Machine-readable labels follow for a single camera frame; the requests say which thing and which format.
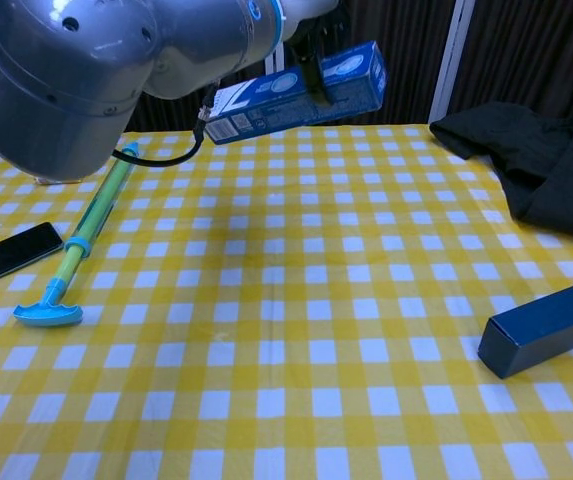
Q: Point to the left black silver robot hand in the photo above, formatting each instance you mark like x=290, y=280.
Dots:
x=323, y=75

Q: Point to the blue box with white balls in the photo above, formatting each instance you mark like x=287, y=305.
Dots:
x=296, y=97

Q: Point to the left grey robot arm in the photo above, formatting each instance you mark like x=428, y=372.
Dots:
x=91, y=75

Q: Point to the dark blue rectangular case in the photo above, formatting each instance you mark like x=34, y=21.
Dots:
x=546, y=330

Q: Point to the black folded cloth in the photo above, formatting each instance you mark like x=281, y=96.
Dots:
x=536, y=160

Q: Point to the yellow white checked tablecloth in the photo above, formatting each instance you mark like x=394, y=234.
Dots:
x=276, y=325

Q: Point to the green blue toy water pump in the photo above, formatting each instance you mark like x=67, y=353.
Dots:
x=93, y=215

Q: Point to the black smartphone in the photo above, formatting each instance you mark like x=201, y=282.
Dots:
x=8, y=255

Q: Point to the silver screen frame post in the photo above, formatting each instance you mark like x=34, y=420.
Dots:
x=275, y=62
x=453, y=60

